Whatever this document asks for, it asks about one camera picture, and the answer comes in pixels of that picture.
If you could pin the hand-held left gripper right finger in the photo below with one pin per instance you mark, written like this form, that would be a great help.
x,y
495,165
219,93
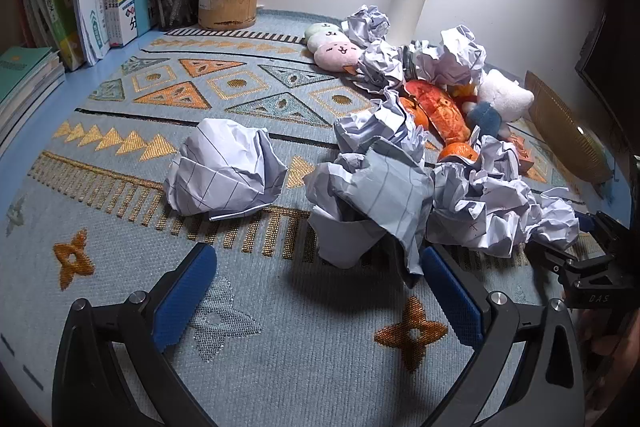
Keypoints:
x,y
452,302

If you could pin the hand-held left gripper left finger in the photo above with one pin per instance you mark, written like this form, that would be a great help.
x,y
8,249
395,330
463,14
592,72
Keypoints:
x,y
185,292

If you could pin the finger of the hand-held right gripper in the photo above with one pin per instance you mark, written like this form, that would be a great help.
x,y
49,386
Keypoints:
x,y
552,257
607,232

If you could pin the brown ribbed basket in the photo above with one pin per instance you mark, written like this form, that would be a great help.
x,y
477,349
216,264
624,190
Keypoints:
x,y
565,132

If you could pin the person's right hand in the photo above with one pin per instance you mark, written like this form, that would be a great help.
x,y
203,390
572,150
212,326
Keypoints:
x,y
597,327

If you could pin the blue patterned woven mat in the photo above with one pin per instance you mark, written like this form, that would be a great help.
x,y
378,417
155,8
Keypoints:
x,y
125,217

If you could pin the orange mandarin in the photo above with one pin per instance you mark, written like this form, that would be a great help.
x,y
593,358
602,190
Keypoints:
x,y
457,152
417,114

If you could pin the white and blue plush toy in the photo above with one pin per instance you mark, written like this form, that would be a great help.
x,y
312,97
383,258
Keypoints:
x,y
505,97

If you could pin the black monitor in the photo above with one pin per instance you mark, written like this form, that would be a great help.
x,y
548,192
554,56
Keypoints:
x,y
612,37

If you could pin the stack of teal books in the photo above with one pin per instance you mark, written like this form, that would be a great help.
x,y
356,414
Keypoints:
x,y
25,82

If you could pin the pastel dango plush toy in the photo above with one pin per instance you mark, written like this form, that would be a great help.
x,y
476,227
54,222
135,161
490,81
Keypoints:
x,y
332,49

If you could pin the black mesh pen holder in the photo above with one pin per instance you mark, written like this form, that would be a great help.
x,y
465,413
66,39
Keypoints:
x,y
175,2

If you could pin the light blue notebook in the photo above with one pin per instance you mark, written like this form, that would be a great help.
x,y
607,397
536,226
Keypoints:
x,y
142,4

